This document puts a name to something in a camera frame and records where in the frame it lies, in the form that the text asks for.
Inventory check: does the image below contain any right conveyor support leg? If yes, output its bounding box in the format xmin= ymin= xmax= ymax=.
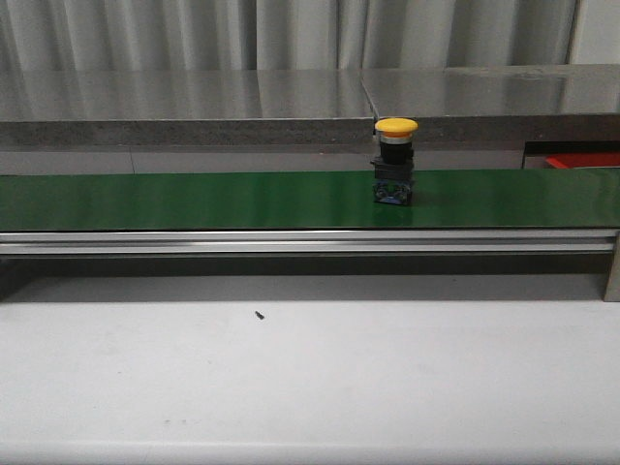
xmin=603 ymin=236 xmax=620 ymax=302

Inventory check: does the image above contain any grey pleated curtain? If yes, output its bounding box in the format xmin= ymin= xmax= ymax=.
xmin=1 ymin=1 xmax=578 ymax=72

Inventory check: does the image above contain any grey right table slab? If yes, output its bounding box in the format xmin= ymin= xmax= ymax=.
xmin=361 ymin=64 xmax=619 ymax=144

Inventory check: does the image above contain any grey table slab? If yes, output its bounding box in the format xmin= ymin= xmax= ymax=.
xmin=1 ymin=71 xmax=375 ymax=147
xmin=361 ymin=64 xmax=619 ymax=144

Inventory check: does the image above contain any aluminium conveyor frame rail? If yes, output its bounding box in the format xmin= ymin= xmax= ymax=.
xmin=1 ymin=229 xmax=619 ymax=257

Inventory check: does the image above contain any yellow mushroom push button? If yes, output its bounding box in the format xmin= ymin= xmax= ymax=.
xmin=371 ymin=117 xmax=419 ymax=206

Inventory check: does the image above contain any grey left table slab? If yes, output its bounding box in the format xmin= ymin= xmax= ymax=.
xmin=1 ymin=71 xmax=375 ymax=147

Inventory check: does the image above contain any green conveyor belt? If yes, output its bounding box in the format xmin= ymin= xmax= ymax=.
xmin=1 ymin=169 xmax=619 ymax=232

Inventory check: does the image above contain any red plastic tray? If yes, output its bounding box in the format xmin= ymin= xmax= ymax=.
xmin=545 ymin=152 xmax=620 ymax=169

